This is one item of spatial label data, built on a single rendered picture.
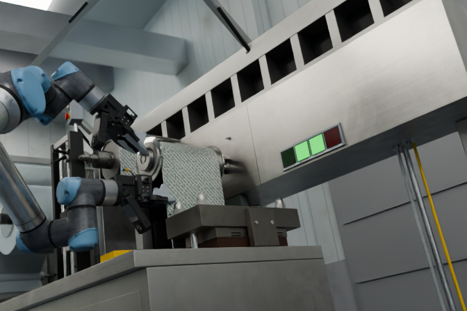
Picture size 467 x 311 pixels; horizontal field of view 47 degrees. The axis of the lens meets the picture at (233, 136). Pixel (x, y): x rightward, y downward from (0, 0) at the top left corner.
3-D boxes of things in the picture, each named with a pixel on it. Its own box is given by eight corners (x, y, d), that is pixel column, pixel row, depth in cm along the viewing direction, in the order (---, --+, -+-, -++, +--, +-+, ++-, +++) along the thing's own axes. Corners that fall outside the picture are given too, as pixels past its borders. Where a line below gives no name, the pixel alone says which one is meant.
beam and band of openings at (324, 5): (3, 247, 345) (3, 212, 352) (16, 246, 350) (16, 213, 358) (435, -8, 140) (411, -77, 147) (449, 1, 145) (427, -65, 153)
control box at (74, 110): (64, 125, 223) (62, 103, 226) (80, 125, 226) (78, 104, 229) (67, 118, 217) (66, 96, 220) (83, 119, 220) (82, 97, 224)
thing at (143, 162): (134, 160, 173) (143, 142, 170) (139, 161, 174) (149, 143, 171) (142, 175, 168) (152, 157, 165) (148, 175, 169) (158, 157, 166)
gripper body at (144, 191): (154, 175, 157) (118, 172, 149) (157, 203, 154) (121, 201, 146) (140, 182, 162) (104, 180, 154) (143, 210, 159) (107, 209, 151)
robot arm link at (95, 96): (85, 96, 156) (73, 107, 162) (97, 107, 157) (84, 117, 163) (99, 82, 161) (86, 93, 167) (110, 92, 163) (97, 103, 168)
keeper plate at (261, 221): (250, 247, 150) (244, 209, 154) (274, 246, 156) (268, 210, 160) (256, 245, 148) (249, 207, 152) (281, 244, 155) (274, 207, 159)
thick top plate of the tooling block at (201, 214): (167, 239, 152) (165, 219, 154) (265, 238, 178) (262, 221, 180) (201, 225, 141) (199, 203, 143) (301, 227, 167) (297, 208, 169)
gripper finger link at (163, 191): (179, 183, 163) (153, 181, 157) (181, 202, 161) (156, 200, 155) (173, 186, 165) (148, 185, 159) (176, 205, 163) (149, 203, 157)
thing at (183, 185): (168, 225, 159) (161, 167, 165) (227, 226, 174) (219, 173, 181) (169, 225, 158) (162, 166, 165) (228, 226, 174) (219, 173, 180)
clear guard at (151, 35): (32, 71, 254) (33, 70, 255) (106, 145, 267) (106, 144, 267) (154, -62, 184) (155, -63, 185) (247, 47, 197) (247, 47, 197)
